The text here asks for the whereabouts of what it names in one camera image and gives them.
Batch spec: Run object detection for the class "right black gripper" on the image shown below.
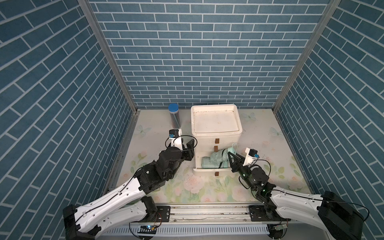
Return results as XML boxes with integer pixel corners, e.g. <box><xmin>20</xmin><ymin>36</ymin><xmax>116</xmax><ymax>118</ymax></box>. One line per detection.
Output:
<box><xmin>228</xmin><ymin>152</ymin><xmax>255</xmax><ymax>192</ymax></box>

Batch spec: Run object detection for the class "green umbrella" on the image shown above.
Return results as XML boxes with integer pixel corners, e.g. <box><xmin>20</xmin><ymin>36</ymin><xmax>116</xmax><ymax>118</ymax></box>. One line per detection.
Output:
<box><xmin>210</xmin><ymin>143</ymin><xmax>238</xmax><ymax>169</ymax></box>
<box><xmin>202</xmin><ymin>157</ymin><xmax>229</xmax><ymax>169</ymax></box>

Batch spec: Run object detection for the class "white plastic drawer cabinet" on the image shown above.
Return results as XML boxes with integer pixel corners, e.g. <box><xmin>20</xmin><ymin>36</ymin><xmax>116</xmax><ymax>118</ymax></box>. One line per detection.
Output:
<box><xmin>191</xmin><ymin>104</ymin><xmax>243</xmax><ymax>153</ymax></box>

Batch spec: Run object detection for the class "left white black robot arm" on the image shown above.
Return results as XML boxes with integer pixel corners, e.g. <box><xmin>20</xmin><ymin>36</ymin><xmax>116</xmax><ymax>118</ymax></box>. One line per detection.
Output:
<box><xmin>63</xmin><ymin>140</ymin><xmax>197</xmax><ymax>240</ymax></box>

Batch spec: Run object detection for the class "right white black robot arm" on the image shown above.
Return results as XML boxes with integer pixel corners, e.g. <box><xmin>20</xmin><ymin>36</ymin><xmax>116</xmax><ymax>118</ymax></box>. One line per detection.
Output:
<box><xmin>228</xmin><ymin>149</ymin><xmax>366</xmax><ymax>240</ymax></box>

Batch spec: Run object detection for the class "floral table mat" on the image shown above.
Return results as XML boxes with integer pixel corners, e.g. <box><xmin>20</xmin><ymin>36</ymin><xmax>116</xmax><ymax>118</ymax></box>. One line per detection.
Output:
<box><xmin>117</xmin><ymin>109</ymin><xmax>310</xmax><ymax>203</ymax></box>

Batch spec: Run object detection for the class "blue lid pencil tube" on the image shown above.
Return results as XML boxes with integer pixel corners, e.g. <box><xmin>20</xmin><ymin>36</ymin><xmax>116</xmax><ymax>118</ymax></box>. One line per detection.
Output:
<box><xmin>168</xmin><ymin>103</ymin><xmax>182</xmax><ymax>129</ymax></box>

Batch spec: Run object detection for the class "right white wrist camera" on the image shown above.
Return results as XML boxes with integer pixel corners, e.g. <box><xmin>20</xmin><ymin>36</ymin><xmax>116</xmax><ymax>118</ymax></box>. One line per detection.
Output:
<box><xmin>243</xmin><ymin>148</ymin><xmax>259</xmax><ymax>166</ymax></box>

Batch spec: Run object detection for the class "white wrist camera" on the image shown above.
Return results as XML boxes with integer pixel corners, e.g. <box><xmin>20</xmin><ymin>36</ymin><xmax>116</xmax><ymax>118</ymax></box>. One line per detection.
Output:
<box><xmin>243</xmin><ymin>148</ymin><xmax>259</xmax><ymax>166</ymax></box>
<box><xmin>166</xmin><ymin>129</ymin><xmax>183</xmax><ymax>150</ymax></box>

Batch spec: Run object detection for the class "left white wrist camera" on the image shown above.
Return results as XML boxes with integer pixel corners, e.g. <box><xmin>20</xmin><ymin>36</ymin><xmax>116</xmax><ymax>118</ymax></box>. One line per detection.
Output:
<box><xmin>166</xmin><ymin>129</ymin><xmax>183</xmax><ymax>150</ymax></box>

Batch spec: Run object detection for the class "metal base rail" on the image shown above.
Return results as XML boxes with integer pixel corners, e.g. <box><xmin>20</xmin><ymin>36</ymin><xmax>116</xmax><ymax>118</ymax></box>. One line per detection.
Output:
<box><xmin>121</xmin><ymin>201</ymin><xmax>307</xmax><ymax>226</ymax></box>

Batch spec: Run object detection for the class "white slotted cable duct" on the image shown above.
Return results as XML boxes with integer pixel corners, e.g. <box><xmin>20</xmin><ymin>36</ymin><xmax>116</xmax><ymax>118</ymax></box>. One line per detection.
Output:
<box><xmin>103</xmin><ymin>224</ymin><xmax>270</xmax><ymax>237</ymax></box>

